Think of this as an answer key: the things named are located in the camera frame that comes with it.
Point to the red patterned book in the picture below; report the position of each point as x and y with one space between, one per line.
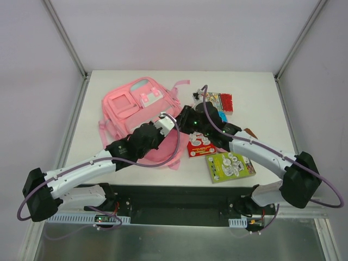
223 102

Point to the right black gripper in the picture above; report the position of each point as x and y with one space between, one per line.
200 100

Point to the red comic book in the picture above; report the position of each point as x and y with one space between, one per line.
199 146

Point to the right white cable duct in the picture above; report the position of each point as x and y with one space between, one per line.
238 223

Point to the green comic book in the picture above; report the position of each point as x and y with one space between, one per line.
229 166

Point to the white cable duct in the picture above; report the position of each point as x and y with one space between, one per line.
238 223
87 219

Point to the brown leather wallet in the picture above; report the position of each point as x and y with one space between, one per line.
251 133

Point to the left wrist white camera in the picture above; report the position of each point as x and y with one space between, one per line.
165 123

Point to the pink student backpack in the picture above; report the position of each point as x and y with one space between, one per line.
141 101

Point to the left white cable duct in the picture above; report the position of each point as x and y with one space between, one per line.
87 219

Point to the pink cartoon pencil case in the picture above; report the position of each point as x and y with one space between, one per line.
223 116

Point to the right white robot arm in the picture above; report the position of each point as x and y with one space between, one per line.
297 183

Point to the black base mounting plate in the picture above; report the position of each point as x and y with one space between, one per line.
162 205

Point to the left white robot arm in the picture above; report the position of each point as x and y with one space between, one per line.
43 191

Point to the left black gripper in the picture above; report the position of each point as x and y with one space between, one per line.
145 138

